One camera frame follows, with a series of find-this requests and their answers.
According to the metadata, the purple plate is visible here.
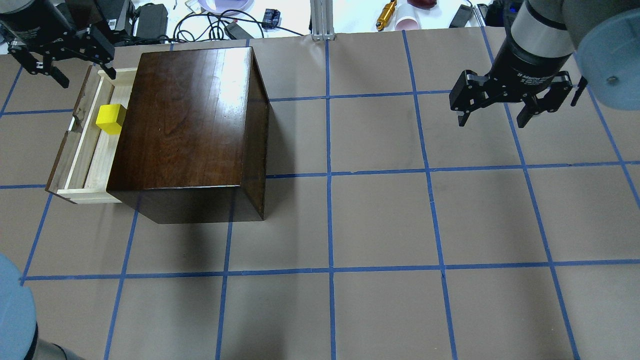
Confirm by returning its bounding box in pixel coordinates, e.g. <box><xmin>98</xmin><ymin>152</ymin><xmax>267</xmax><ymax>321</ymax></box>
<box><xmin>198</xmin><ymin>0</ymin><xmax>254</xmax><ymax>15</ymax></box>

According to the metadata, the black flat power brick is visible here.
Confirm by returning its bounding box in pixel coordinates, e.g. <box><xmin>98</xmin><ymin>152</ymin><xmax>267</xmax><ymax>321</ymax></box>
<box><xmin>135</xmin><ymin>3</ymin><xmax>169</xmax><ymax>44</ymax></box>

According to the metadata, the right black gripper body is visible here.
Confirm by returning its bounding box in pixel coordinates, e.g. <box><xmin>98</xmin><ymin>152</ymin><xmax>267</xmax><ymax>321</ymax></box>
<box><xmin>449</xmin><ymin>38</ymin><xmax>574</xmax><ymax>112</ymax></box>

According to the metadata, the wooden drawer with white handle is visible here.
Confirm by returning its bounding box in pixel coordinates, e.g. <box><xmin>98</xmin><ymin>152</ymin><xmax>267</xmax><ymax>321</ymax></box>
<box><xmin>45</xmin><ymin>67</ymin><xmax>137</xmax><ymax>204</ymax></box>

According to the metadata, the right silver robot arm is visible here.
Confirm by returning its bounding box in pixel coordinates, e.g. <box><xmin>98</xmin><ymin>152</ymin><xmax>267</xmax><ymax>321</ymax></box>
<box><xmin>449</xmin><ymin>0</ymin><xmax>640</xmax><ymax>128</ymax></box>

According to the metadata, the black power adapter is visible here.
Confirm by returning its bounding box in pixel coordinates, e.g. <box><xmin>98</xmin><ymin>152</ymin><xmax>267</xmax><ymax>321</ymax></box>
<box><xmin>449</xmin><ymin>4</ymin><xmax>474</xmax><ymax>28</ymax></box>

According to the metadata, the small blue device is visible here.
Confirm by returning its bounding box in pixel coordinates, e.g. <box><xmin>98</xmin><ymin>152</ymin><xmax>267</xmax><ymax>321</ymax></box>
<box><xmin>262</xmin><ymin>8</ymin><xmax>281</xmax><ymax>30</ymax></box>

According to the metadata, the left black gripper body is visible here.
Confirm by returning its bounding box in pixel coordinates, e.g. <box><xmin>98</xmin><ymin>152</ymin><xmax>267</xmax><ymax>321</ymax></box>
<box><xmin>0</xmin><ymin>0</ymin><xmax>115</xmax><ymax>75</ymax></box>

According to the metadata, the yellow block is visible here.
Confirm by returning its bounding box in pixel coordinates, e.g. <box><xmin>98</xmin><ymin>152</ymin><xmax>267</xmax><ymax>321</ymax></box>
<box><xmin>94</xmin><ymin>104</ymin><xmax>127</xmax><ymax>135</ymax></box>

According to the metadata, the aluminium frame post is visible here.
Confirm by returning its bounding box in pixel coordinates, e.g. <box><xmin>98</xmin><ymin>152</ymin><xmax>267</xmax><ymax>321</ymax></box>
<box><xmin>310</xmin><ymin>0</ymin><xmax>336</xmax><ymax>42</ymax></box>

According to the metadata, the red mango fruit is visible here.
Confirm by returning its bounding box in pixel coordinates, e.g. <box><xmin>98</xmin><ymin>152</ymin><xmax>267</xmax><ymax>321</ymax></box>
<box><xmin>407</xmin><ymin>0</ymin><xmax>438</xmax><ymax>10</ymax></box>

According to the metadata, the pink cup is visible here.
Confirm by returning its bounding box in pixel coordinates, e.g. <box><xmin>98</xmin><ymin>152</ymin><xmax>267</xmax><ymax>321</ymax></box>
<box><xmin>393</xmin><ymin>13</ymin><xmax>422</xmax><ymax>31</ymax></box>

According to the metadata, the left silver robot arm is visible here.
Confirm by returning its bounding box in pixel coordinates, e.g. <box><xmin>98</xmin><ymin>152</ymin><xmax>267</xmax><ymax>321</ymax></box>
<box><xmin>0</xmin><ymin>0</ymin><xmax>117</xmax><ymax>360</ymax></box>

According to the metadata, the dark wooden drawer box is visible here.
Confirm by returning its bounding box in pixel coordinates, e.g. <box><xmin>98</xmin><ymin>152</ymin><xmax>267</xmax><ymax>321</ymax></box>
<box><xmin>106</xmin><ymin>47</ymin><xmax>271</xmax><ymax>224</ymax></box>

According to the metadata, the gold cylinder tool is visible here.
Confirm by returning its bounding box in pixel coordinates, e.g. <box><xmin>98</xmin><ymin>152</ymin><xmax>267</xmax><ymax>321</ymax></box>
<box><xmin>375</xmin><ymin>0</ymin><xmax>397</xmax><ymax>32</ymax></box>

